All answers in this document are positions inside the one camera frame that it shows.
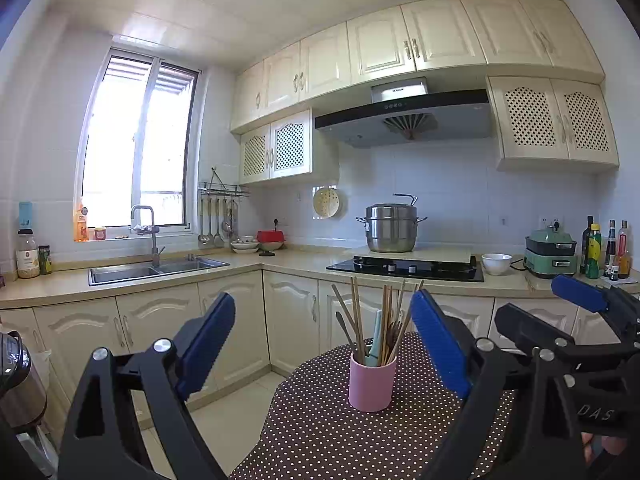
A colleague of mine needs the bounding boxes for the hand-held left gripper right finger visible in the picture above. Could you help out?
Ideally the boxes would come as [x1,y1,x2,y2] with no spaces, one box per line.
[409,290,589,480]

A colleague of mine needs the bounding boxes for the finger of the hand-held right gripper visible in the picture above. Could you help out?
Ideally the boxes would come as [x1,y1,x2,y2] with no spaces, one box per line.
[551,274,640,333]
[494,302,640,367]

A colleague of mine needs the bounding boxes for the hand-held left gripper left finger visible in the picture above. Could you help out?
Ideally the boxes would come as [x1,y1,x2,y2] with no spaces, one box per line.
[57,291,237,480]

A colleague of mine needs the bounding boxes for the metal spork dark handle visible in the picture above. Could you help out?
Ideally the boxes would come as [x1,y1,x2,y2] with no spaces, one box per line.
[387,320,404,361]

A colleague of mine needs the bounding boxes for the group of wooden chopsticks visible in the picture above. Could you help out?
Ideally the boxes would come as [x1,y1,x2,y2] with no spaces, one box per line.
[331,276,426,367]

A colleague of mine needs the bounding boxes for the light teal spoon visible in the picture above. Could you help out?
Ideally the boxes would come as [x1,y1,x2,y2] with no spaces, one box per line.
[366,310,384,367]

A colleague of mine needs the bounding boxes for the pink cup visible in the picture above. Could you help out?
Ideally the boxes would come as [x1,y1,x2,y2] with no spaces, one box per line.
[348,350,398,413]

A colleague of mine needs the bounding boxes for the person's right hand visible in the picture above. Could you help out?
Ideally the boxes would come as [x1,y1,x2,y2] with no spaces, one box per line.
[580,434,621,466]

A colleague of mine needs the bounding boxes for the green bottle yellow cap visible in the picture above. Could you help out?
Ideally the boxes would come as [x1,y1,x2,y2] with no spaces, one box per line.
[585,223,602,280]

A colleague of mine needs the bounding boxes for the green electric cooker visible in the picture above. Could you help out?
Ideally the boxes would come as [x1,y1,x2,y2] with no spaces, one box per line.
[524,225,578,278]

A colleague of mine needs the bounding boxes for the dark sauce bottle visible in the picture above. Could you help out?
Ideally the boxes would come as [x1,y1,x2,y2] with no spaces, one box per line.
[604,220,618,278]

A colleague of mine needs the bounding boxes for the dark glass bottle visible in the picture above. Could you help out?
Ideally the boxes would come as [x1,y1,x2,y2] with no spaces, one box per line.
[581,216,595,275]

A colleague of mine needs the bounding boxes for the tall clear bottle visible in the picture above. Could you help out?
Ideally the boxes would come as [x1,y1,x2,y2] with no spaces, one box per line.
[616,220,631,278]

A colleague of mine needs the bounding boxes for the white bowl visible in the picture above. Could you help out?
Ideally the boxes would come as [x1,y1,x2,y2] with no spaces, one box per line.
[481,253,513,276]

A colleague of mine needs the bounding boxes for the cream lower cabinets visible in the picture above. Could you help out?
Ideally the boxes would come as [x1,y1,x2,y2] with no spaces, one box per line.
[0,267,640,411]

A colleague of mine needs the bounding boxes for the black gas hob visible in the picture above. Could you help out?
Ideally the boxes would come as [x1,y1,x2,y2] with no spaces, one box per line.
[326,255,485,282]

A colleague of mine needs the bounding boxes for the beige stove cover board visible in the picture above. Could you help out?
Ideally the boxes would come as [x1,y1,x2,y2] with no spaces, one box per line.
[345,246,473,265]

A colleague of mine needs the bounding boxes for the stainless double sink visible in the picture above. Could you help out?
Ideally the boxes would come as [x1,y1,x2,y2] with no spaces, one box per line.
[89,256,231,287]

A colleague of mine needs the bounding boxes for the beige kitchen countertop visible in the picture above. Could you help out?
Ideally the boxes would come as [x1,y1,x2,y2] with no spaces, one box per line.
[0,247,640,311]

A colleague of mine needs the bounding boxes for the hanging metal ladle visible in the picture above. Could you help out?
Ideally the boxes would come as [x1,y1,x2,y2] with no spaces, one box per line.
[197,197,210,246]

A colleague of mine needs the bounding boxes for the metal faucet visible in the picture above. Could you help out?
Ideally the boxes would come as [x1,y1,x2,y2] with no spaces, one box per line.
[130,205,165,267]

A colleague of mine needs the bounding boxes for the red container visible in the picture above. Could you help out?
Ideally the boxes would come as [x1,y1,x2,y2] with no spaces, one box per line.
[256,230,287,251]

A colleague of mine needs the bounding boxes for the stainless steamer pot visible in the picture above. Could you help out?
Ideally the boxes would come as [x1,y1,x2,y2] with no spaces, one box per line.
[355,193,428,254]

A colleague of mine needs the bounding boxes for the brown polka-dot tablecloth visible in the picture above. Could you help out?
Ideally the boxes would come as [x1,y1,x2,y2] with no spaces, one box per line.
[227,331,518,480]

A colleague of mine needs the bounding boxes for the cream lattice-door cabinet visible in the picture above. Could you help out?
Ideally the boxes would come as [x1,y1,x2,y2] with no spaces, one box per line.
[239,108,313,185]
[487,76,621,172]

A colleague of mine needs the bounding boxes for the stainless electric kettle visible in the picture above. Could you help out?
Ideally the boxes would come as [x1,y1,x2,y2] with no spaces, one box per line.
[0,330,48,431]

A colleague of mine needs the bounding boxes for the jar with white label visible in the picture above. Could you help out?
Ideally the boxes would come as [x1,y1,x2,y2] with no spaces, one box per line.
[16,229,41,279]

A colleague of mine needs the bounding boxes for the kitchen window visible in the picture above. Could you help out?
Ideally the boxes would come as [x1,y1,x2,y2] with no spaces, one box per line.
[75,47,203,241]

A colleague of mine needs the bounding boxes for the grey range hood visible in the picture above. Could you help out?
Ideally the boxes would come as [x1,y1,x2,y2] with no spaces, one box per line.
[314,76,493,148]

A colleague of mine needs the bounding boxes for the wall utensil rack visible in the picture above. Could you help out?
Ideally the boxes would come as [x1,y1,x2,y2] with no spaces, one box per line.
[198,166,251,198]

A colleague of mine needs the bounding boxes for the cream wall cabinet row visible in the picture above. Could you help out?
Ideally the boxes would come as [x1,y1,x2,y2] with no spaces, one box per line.
[230,0,606,133]

